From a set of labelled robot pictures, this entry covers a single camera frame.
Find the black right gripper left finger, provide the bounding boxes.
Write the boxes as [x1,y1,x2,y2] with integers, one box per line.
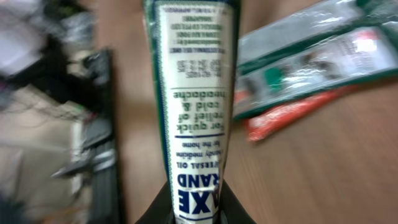
[136,182,175,224]

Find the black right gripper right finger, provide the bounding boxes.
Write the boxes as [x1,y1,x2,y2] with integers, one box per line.
[219,180,256,224]

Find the red Nescafe sachet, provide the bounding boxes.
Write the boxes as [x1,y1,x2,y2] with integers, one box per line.
[244,85,358,142]

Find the green Axe Brand box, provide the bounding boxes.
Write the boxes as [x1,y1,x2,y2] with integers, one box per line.
[144,0,241,224]

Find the green 3M gloves pack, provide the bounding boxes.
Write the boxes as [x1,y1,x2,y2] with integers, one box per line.
[233,1,397,119]

